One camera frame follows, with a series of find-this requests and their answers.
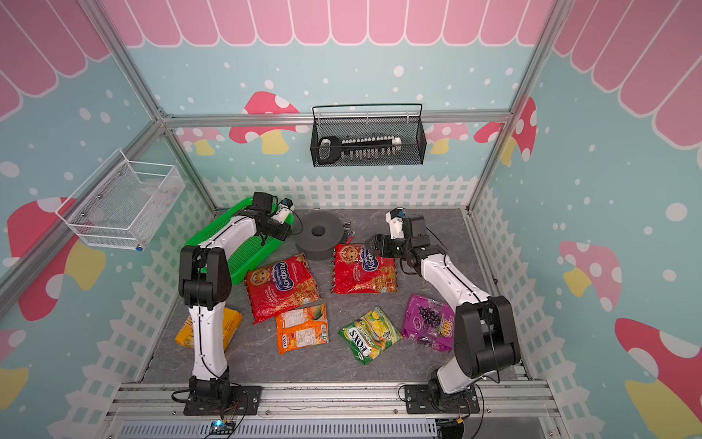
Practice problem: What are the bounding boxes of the green plastic basket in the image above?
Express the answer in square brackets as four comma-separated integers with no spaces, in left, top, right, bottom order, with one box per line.
[186,196,294,285]

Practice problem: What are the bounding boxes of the red candy bag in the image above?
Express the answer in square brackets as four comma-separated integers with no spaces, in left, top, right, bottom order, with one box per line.
[245,254,321,324]
[332,244,398,294]

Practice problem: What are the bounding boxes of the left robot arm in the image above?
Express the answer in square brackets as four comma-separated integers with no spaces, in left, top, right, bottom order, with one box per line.
[178,192,294,401]

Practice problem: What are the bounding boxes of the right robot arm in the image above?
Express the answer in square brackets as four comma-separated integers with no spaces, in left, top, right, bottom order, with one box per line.
[365,208,522,402]

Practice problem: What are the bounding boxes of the purple candy bag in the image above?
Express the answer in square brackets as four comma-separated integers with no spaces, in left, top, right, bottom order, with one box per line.
[401,294,455,352]

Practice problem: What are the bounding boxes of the green Fox's candy bag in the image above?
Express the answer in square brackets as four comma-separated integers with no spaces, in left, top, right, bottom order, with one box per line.
[338,307,403,365]

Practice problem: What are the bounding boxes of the yellow candy bag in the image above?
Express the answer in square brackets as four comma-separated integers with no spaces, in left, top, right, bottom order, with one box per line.
[175,307,243,349]

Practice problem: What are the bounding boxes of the orange candy bag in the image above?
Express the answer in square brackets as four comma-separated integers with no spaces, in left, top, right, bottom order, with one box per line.
[276,303,329,355]

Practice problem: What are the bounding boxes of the small green circuit board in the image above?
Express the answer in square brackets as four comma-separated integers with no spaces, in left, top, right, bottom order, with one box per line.
[208,420,237,436]

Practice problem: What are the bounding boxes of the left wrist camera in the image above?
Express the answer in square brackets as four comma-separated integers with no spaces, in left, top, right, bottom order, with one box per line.
[272,199,294,224]

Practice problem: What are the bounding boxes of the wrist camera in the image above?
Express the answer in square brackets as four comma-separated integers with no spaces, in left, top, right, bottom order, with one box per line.
[272,199,294,224]
[386,208,405,240]

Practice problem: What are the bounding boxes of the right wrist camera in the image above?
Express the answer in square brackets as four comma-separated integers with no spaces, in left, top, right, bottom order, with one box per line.
[386,208,405,240]

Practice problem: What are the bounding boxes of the black wire mesh basket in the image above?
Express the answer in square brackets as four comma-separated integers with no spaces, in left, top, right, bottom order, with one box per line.
[310,104,427,168]

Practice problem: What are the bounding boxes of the white wire basket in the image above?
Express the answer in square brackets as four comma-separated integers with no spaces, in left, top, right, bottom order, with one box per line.
[55,149,186,252]

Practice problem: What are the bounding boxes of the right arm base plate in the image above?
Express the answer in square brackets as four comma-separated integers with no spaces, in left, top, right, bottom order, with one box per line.
[398,382,480,415]

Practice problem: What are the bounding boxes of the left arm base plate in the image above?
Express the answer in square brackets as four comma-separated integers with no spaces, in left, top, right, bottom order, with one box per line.
[183,384,263,417]

